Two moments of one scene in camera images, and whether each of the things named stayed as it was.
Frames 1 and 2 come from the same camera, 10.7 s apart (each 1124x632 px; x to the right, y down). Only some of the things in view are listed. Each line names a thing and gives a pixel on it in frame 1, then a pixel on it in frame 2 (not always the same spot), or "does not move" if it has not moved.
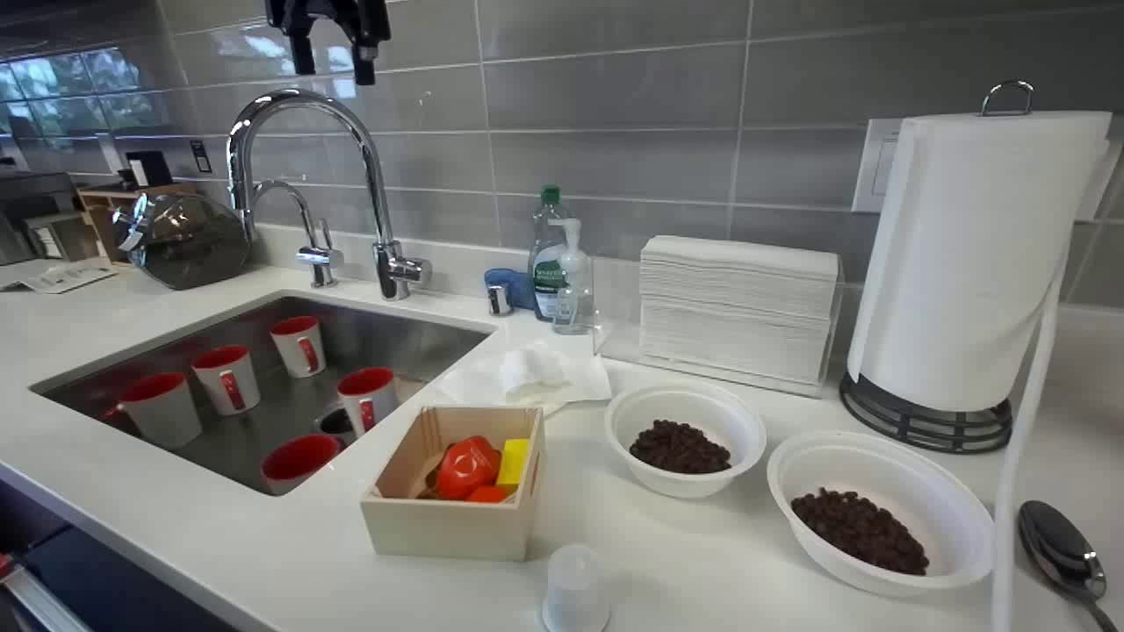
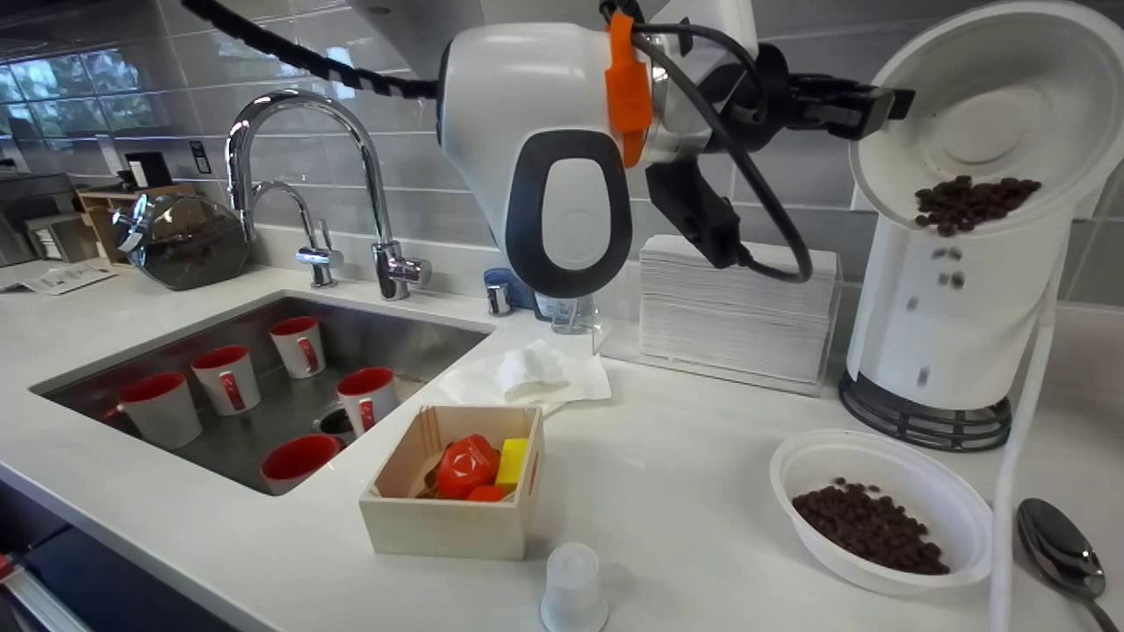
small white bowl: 685,444 → 1028,92
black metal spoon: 1056,545 does not move
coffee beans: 679,449 → 963,202
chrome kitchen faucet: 397,264 does not move
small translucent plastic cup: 573,596 does not move
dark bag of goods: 189,239 does not move
